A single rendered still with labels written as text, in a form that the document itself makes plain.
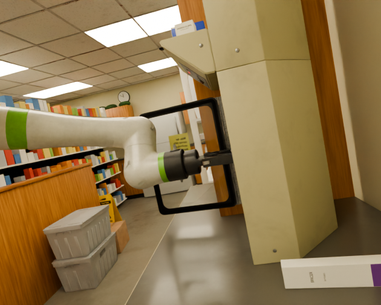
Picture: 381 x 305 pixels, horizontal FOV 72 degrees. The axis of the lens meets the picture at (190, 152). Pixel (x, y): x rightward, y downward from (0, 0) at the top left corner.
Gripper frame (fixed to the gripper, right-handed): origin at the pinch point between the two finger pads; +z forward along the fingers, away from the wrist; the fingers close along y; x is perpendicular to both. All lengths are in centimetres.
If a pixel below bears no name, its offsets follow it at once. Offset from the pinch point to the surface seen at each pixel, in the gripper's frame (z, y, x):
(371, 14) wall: 36.6, 2.9, -30.2
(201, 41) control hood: -8.5, -15.2, -28.8
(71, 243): -169, 139, 73
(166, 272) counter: -29.1, -13.8, 25.8
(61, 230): -173, 136, 59
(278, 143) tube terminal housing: 4.3, -15.3, -2.6
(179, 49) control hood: -13.7, -15.3, -28.1
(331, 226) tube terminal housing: 16.4, -3.7, 23.7
